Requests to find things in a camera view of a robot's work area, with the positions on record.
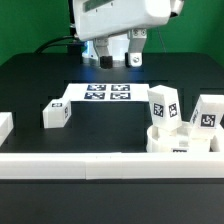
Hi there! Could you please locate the white left barrier rail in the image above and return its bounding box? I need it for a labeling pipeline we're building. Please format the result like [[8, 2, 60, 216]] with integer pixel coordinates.
[[0, 112, 14, 146]]

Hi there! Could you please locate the white front barrier rail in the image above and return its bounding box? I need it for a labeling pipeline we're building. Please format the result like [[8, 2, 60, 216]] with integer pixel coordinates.
[[0, 152, 224, 180]]

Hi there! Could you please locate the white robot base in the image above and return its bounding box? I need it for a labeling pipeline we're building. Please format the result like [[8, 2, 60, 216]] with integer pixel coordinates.
[[82, 32, 130, 68]]

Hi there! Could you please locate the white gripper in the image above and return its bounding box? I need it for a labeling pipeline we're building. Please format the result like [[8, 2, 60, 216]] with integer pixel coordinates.
[[73, 0, 171, 69]]

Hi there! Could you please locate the white marker sheet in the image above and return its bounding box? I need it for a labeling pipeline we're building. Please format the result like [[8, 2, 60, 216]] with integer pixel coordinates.
[[63, 83, 149, 102]]

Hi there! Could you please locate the white round stool seat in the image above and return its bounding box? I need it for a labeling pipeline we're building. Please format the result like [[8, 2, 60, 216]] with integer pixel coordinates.
[[146, 122, 211, 153]]

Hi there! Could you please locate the black cable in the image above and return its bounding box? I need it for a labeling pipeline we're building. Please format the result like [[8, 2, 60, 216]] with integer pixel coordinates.
[[34, 0, 81, 55]]

